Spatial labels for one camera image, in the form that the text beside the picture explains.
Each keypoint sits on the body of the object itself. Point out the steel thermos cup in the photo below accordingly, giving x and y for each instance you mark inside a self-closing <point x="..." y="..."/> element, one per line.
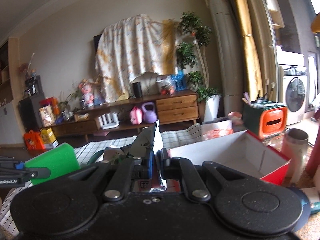
<point x="295" y="147"/>

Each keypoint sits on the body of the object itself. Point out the yellow curtain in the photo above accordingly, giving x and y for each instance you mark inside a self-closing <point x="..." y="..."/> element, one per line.
<point x="254" y="80"/>

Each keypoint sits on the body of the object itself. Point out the green sponge block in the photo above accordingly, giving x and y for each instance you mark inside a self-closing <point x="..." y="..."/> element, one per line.
<point x="59" y="161"/>

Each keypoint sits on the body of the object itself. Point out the wooden tv cabinet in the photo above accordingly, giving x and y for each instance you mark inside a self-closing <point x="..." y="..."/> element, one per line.
<point x="170" y="109"/>

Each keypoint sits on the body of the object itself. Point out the white standing air conditioner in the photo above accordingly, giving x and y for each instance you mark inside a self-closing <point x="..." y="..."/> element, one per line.
<point x="230" y="57"/>

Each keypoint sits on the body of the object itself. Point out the potted green tree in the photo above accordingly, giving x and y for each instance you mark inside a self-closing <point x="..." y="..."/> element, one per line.
<point x="191" y="52"/>

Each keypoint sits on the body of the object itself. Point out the washing machine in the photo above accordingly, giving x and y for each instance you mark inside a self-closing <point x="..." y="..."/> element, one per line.
<point x="294" y="92"/>

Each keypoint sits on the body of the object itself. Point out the yellow carton box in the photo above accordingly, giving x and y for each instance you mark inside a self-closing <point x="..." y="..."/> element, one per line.
<point x="48" y="138"/>

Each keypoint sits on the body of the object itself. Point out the red cardboard box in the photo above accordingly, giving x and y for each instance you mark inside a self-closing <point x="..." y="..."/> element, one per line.
<point x="241" y="151"/>

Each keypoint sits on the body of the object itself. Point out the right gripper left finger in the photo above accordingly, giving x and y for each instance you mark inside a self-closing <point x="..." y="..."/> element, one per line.
<point x="126" y="172"/>

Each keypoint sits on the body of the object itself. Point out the pink doll figure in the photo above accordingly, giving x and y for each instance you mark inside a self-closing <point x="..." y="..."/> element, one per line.
<point x="86" y="90"/>

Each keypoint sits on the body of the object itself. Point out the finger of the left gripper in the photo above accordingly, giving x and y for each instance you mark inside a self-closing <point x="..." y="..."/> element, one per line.
<point x="38" y="173"/>
<point x="11" y="163"/>

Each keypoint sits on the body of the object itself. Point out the orange gift bag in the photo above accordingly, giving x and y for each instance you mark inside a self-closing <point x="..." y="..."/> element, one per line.
<point x="33" y="141"/>

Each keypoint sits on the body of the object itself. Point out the black cylinder speaker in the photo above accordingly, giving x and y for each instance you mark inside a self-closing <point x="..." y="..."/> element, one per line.
<point x="137" y="89"/>

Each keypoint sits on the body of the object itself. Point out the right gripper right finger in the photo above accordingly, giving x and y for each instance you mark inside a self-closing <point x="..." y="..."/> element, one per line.
<point x="183" y="170"/>

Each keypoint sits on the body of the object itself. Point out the black mini fridge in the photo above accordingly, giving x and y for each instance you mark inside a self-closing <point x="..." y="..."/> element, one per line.
<point x="29" y="109"/>

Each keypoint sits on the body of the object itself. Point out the floral cloth covered tv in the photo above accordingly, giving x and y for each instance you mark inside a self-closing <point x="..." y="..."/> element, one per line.
<point x="131" y="47"/>

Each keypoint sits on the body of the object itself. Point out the white wifi router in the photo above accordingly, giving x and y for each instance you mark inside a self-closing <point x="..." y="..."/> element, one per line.
<point x="108" y="121"/>

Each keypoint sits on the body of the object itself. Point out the cartoon snack packet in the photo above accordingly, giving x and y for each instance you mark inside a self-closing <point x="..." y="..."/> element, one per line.
<point x="145" y="149"/>

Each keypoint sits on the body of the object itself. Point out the purple kettlebell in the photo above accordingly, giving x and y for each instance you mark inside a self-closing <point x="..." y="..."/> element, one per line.
<point x="149" y="112"/>

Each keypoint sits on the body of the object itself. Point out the checkered tablecloth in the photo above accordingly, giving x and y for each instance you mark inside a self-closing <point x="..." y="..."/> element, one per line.
<point x="93" y="151"/>

